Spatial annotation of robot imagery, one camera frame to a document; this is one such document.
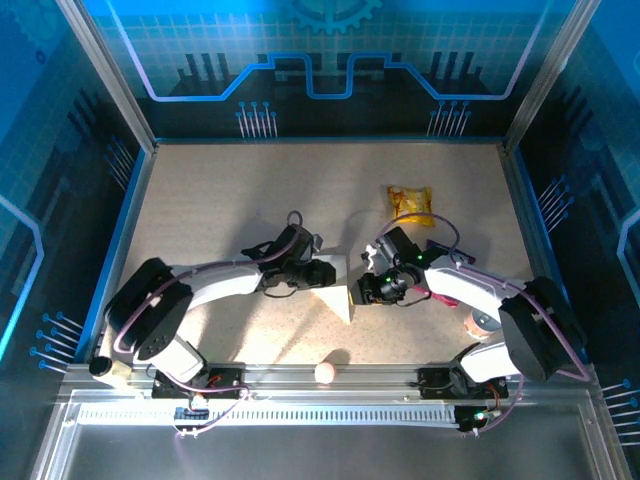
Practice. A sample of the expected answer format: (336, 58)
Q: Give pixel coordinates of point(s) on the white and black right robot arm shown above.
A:
(540, 325)

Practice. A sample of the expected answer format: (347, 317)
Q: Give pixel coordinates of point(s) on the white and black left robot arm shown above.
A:
(145, 310)

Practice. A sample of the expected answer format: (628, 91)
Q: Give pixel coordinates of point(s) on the pink ball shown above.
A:
(325, 373)

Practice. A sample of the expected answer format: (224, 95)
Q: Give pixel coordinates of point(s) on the yellow snack bag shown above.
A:
(410, 200)

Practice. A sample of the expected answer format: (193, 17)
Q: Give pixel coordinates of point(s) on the small orange cup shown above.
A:
(480, 322)

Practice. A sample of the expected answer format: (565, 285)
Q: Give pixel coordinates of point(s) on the small black controller board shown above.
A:
(192, 413)
(470, 419)

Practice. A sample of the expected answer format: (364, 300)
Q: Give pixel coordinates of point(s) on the beige roll with black cap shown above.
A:
(112, 372)

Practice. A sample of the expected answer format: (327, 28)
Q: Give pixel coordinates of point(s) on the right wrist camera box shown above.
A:
(371, 257)

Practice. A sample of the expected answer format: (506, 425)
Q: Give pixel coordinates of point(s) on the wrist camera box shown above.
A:
(317, 242)
(371, 257)

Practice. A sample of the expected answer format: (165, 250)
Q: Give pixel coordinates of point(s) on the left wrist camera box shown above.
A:
(317, 242)

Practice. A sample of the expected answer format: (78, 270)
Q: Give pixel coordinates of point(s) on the aluminium frame rail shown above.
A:
(375, 380)

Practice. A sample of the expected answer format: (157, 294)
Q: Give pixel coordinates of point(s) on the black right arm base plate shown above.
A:
(435, 382)

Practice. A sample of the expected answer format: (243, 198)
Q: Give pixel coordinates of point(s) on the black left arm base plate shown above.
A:
(227, 382)

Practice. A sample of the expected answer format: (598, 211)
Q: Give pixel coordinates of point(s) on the aluminium frame post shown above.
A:
(547, 75)
(107, 75)

